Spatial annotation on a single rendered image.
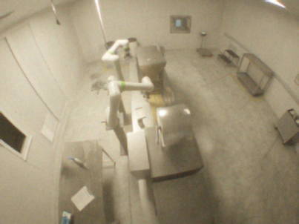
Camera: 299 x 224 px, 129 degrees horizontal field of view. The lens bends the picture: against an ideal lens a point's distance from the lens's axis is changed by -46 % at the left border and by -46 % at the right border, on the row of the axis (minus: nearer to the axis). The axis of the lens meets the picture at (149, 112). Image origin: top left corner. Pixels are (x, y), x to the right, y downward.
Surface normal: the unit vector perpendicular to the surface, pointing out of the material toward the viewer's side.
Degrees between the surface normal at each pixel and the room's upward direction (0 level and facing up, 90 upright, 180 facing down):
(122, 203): 0
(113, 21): 90
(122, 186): 0
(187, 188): 0
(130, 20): 90
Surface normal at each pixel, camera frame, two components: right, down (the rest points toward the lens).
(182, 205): -0.06, -0.63
